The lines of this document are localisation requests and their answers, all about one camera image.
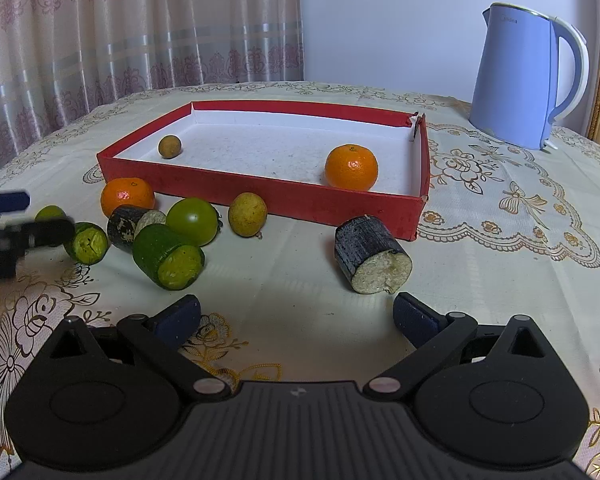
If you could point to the large green tomato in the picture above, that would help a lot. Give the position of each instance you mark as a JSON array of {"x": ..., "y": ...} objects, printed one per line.
[{"x": 192, "y": 220}]

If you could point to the cream floral tablecloth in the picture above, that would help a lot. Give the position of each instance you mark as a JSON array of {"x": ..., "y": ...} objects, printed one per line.
[{"x": 290, "y": 280}]

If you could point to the floral lace curtain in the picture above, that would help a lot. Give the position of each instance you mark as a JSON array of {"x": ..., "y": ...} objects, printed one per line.
[{"x": 130, "y": 35}]

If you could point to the short green cucumber piece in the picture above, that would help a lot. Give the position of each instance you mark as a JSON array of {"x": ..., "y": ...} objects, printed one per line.
[{"x": 87, "y": 245}]

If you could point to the blue electric kettle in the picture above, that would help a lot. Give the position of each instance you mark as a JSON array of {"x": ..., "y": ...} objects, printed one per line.
[{"x": 512, "y": 75}]

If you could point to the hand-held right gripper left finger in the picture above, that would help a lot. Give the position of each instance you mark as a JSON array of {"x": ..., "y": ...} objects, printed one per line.
[{"x": 180, "y": 319}]

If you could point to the small green tomato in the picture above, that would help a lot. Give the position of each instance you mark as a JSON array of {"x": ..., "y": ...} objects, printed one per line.
[{"x": 50, "y": 212}]

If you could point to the small orange tangerine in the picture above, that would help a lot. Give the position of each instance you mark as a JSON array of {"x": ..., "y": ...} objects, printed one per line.
[{"x": 127, "y": 196}]

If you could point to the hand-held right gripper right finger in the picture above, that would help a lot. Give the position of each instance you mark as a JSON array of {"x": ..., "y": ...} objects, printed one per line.
[{"x": 414, "y": 317}]

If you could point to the red cardboard box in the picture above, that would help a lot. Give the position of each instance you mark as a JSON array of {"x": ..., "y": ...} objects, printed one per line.
[{"x": 280, "y": 200}]

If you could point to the small black sugarcane piece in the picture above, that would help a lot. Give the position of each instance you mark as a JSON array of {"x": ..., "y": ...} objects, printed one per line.
[{"x": 122, "y": 227}]

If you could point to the long green cucumber piece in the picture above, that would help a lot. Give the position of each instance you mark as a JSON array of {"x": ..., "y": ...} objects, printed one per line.
[{"x": 162, "y": 255}]

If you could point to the large orange tangerine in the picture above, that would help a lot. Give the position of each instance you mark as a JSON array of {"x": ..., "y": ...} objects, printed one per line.
[{"x": 351, "y": 167}]

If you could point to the large black sugarcane piece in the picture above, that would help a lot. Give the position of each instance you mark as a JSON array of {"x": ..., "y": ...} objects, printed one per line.
[{"x": 367, "y": 250}]

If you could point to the large yellowish longan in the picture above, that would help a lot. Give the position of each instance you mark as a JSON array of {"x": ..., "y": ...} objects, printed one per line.
[{"x": 247, "y": 214}]

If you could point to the small brown longan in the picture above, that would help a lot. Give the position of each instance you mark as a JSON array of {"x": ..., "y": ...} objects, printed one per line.
[{"x": 170, "y": 147}]

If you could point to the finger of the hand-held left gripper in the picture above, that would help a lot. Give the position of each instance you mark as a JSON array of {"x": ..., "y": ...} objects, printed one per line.
[
  {"x": 25, "y": 237},
  {"x": 5, "y": 201}
]

